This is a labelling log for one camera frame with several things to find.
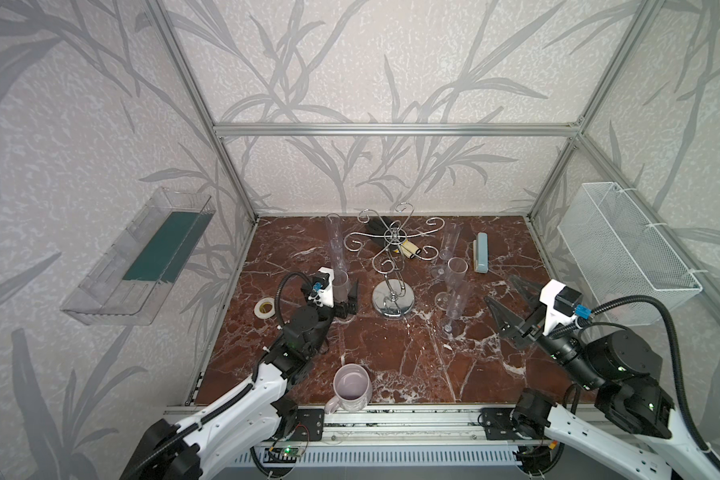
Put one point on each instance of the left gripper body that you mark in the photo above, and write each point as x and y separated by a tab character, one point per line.
328	309

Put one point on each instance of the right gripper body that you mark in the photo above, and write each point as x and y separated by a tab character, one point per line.
530	323

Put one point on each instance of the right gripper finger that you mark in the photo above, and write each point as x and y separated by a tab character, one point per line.
509	325
530	291

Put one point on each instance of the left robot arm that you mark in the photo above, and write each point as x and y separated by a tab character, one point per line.
257	409

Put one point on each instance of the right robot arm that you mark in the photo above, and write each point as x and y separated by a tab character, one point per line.
615	411

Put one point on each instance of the chrome wine glass rack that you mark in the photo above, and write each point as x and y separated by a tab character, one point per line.
393	298

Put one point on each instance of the lilac ceramic mug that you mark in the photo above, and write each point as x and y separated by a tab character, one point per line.
352	389

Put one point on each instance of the black yellow work glove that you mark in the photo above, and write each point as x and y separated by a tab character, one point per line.
386	233

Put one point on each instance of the roll of tape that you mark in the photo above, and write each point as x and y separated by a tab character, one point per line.
265	308

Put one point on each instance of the green circuit board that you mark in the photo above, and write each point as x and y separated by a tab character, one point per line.
287	454

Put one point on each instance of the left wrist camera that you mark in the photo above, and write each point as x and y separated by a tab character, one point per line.
321	291

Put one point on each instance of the white wire wall basket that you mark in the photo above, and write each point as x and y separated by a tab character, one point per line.
620	252

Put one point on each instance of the aluminium front rail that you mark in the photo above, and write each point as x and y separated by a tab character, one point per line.
388	424

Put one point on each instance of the clear acrylic wall shelf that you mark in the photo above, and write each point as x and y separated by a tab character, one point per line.
134	277

